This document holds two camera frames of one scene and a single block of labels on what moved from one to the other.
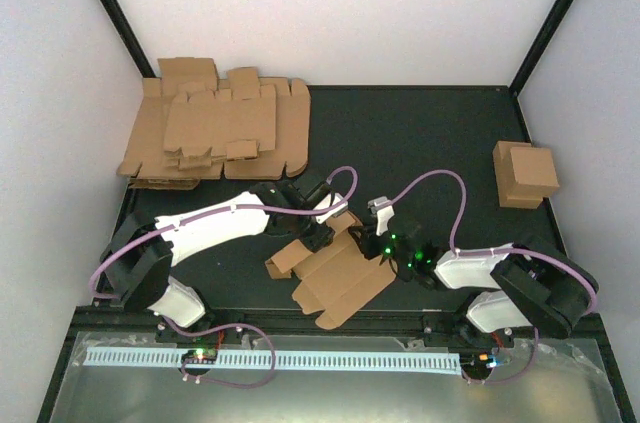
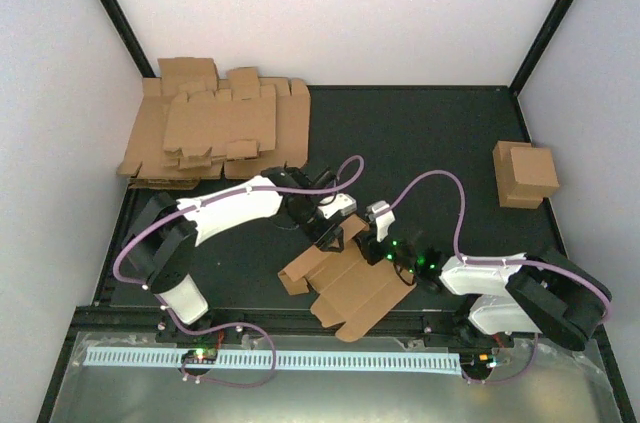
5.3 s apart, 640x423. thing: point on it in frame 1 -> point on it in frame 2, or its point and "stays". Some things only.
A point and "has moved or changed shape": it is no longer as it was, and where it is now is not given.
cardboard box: [535, 172] stays
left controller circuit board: [200, 356] stays
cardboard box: [336, 278] has moved or changed shape
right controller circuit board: [478, 360] stays
